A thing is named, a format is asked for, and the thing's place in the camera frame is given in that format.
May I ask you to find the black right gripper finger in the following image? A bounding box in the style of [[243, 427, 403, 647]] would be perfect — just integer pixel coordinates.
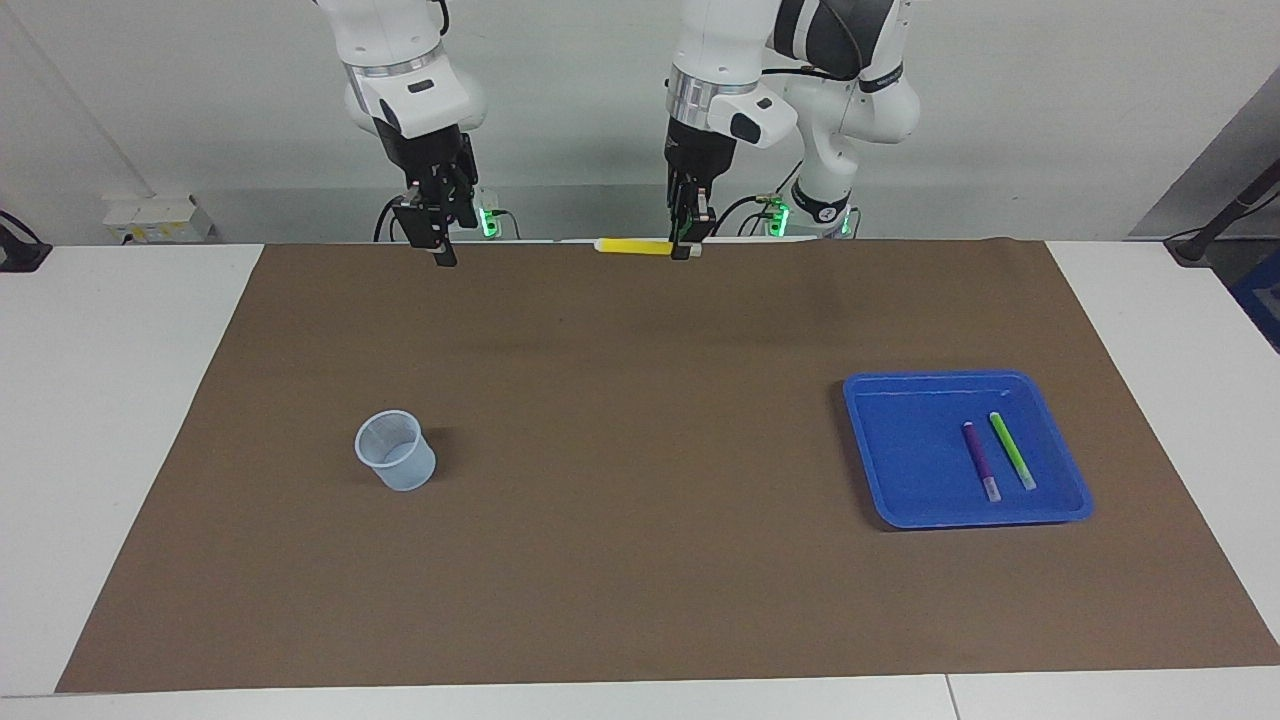
[[447, 160, 480, 232], [391, 194, 460, 269]]

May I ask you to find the yellow marker pen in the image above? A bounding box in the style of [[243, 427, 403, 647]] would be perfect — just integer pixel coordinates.
[[595, 238, 704, 259]]

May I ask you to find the purple marker pen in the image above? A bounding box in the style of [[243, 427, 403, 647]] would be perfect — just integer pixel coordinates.
[[962, 421, 1002, 503]]

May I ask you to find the green marker pen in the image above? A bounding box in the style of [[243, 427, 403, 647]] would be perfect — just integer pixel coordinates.
[[988, 411, 1038, 492]]

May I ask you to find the translucent plastic cup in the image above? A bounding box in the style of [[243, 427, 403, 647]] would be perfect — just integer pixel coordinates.
[[355, 410, 437, 492]]

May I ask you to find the white power strip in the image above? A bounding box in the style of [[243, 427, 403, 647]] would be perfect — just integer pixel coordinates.
[[102, 195, 216, 244]]

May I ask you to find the blue plastic tray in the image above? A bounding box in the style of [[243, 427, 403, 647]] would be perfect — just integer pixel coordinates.
[[843, 372, 1095, 530]]

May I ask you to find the brown table mat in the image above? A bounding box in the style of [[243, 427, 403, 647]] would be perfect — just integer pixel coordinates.
[[55, 238, 1280, 694]]

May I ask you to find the black stand pole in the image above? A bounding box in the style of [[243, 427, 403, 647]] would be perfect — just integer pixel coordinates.
[[1165, 160, 1280, 266]]

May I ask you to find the blue storage box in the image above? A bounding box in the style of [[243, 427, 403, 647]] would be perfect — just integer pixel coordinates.
[[1230, 250, 1280, 353]]

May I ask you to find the black base power cable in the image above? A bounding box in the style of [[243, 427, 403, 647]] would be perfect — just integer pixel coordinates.
[[374, 195, 421, 243], [712, 160, 803, 238]]

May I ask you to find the black clamp mount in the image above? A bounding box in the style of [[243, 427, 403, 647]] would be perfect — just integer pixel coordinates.
[[0, 210, 53, 273]]

